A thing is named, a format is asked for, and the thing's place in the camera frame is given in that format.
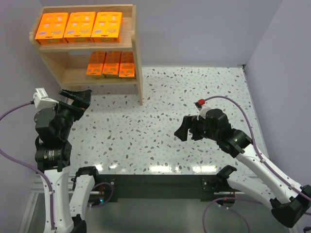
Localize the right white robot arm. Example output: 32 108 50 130
174 109 311 228

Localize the wooden two-tier shelf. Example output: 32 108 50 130
29 4 143 104

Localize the aluminium rail frame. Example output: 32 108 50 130
18 65 298 233

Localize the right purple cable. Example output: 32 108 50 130
194 96 311 233

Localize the orange sponge box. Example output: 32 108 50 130
102 50 121 77
35 13 69 45
64 12 96 43
86 50 106 79
119 51 136 79
91 12 122 43

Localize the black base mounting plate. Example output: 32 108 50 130
84 174 245 203

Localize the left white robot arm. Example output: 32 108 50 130
33 88 99 233

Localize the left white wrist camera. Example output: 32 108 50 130
33 88 59 111

